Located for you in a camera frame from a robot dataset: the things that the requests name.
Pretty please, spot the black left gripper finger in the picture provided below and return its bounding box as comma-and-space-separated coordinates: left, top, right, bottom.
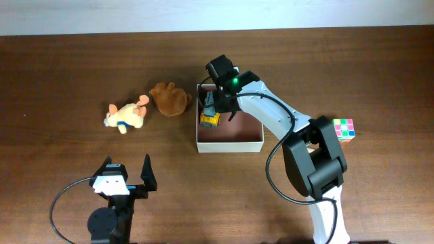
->
92, 156, 112, 179
140, 154, 157, 191

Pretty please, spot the yellow grey toy truck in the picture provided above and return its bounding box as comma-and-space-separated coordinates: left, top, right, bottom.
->
199, 91, 220, 128

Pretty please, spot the brown plush bear toy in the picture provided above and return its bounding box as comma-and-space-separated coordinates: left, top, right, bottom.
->
150, 82, 192, 117

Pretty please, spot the colourful puzzle cube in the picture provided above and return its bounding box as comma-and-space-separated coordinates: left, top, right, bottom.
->
332, 119, 355, 144

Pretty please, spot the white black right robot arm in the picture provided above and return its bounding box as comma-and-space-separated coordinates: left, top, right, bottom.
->
205, 55, 351, 243

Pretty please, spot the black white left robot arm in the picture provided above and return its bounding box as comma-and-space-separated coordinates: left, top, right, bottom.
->
87, 155, 157, 244

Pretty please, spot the yellow plush pig toy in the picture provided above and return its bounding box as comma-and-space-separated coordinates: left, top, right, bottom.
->
103, 95, 150, 134

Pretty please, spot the white cardboard box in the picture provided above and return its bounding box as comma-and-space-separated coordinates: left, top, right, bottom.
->
195, 100, 264, 153

